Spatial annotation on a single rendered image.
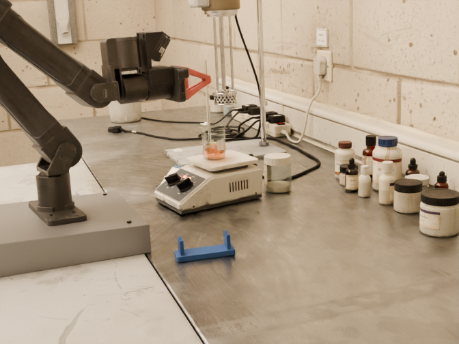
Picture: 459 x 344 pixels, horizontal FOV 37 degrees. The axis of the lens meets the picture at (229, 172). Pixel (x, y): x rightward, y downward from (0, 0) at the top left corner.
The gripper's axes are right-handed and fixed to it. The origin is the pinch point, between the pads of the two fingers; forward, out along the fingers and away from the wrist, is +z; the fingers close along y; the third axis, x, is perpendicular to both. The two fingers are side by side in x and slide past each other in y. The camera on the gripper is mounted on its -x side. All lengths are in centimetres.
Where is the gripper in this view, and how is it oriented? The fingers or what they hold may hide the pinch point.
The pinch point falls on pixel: (206, 79)
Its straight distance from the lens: 143.3
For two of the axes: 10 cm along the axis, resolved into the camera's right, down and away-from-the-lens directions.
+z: 8.5, -1.7, 5.1
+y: -5.3, -1.9, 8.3
